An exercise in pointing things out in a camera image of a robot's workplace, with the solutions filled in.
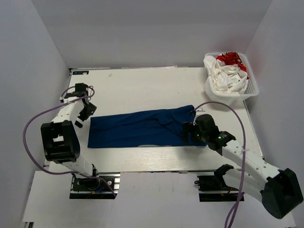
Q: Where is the blue t shirt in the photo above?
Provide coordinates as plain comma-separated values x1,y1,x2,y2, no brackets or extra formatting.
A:
87,105,205,149

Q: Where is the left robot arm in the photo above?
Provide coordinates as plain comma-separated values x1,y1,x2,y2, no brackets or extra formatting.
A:
40,83,100,190

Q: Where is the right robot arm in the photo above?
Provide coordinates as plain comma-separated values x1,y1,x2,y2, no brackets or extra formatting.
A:
87,105,304,219

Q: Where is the blue table label sticker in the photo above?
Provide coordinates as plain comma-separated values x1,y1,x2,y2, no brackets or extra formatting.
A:
72,70,89,75

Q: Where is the white plastic basket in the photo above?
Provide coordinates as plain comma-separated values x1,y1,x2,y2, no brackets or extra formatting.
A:
203,51,260,102

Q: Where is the red printed white t shirt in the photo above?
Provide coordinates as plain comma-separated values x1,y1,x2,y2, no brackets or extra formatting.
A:
216,52,249,80

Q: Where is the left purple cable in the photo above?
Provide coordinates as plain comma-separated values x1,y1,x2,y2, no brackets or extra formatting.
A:
22,85,117,198

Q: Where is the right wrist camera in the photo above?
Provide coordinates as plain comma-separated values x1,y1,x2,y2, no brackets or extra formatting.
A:
191,107,205,115

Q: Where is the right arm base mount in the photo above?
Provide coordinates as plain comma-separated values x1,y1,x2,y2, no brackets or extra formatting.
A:
194,175,238,202

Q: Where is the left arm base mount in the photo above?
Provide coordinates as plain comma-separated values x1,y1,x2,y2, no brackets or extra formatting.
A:
69,173,120,200

